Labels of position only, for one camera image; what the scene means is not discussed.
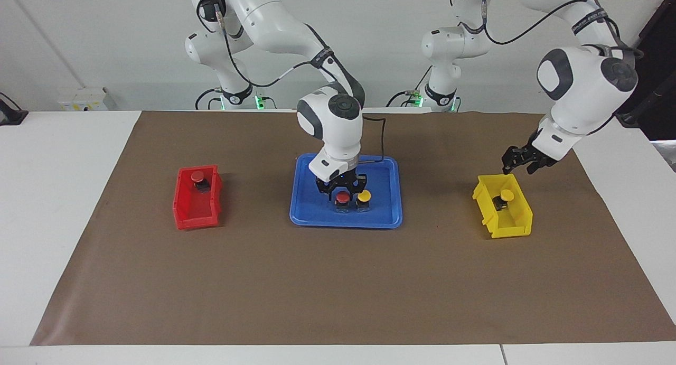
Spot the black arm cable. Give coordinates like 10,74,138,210
210,0,387,165
449,0,644,59

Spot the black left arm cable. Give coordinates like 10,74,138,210
449,0,644,59

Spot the black right base cable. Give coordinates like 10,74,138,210
194,88,223,111

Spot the blue plastic tray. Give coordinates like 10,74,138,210
289,153,403,229

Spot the brown paper table mat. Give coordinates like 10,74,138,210
30,110,676,347

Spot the yellow plastic bin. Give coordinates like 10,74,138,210
472,173,534,239

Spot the black base cable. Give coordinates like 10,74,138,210
386,67,433,108
194,88,223,111

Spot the black left base cable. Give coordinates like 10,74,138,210
386,67,433,108

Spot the white wall socket box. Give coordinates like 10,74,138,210
57,87,109,112

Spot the black clamp mount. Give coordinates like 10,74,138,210
0,92,29,126

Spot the black camera stand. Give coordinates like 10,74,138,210
615,72,676,129

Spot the red plastic bin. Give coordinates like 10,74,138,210
173,165,223,231

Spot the grey metal object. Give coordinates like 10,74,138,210
652,139,676,173

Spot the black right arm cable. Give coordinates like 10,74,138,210
210,0,387,165

